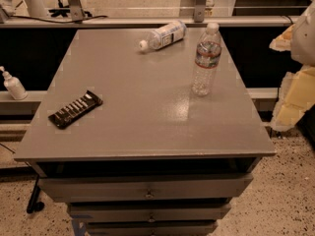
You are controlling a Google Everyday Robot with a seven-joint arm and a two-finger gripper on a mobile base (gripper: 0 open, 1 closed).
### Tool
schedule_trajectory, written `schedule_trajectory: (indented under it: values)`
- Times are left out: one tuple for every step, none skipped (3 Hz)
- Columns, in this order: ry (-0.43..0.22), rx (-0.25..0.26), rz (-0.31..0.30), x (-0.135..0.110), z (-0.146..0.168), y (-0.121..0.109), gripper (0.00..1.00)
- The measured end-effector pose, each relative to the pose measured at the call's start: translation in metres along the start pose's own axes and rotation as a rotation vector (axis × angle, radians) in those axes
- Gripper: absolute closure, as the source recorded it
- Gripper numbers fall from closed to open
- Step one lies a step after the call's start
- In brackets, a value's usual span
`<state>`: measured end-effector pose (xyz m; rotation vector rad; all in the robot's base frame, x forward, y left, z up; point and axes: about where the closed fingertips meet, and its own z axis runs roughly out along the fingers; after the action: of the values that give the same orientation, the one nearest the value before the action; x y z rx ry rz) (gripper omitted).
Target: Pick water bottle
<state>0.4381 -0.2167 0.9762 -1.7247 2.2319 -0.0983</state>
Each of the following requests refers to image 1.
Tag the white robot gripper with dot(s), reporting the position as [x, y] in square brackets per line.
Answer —
[304, 39]

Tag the upright clear water bottle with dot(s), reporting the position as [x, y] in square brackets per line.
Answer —
[208, 54]

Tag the lying white-label water bottle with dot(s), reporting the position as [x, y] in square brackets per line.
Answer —
[157, 39]

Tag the white pump dispenser bottle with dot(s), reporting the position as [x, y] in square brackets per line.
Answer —
[13, 85]

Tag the top grey drawer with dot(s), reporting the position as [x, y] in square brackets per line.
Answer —
[147, 188]

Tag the grey drawer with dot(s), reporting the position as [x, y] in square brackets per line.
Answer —
[162, 228]
[149, 213]
[147, 188]

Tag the middle grey drawer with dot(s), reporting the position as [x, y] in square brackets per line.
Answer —
[149, 213]

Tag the grey metal drawer cabinet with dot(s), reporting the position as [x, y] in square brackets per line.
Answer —
[150, 123]

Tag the black candy bar wrapper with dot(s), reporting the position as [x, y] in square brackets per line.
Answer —
[73, 111]

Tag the bottom grey drawer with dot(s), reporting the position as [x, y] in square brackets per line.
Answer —
[162, 228]

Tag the black caster leg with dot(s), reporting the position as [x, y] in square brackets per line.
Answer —
[34, 204]

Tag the right metal frame post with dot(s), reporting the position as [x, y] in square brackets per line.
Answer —
[199, 10]

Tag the metal frame post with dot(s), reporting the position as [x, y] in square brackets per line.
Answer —
[199, 10]
[76, 10]

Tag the left metal frame post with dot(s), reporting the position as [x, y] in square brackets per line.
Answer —
[76, 10]

